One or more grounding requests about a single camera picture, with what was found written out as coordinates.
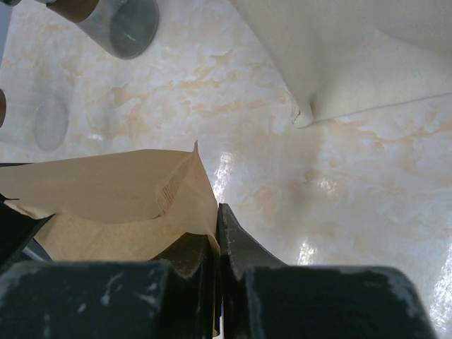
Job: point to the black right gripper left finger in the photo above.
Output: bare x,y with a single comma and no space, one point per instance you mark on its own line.
170,296

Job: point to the grey glass server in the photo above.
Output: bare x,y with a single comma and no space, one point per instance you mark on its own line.
123,28

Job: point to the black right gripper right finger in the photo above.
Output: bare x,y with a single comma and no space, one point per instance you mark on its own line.
266,298

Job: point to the cream floral canvas tote bag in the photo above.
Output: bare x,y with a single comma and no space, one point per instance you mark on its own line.
341,57

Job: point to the clear glass carafe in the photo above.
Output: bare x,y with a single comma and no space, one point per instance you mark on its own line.
31,120

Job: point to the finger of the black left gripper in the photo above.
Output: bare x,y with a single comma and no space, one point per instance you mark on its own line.
17,237

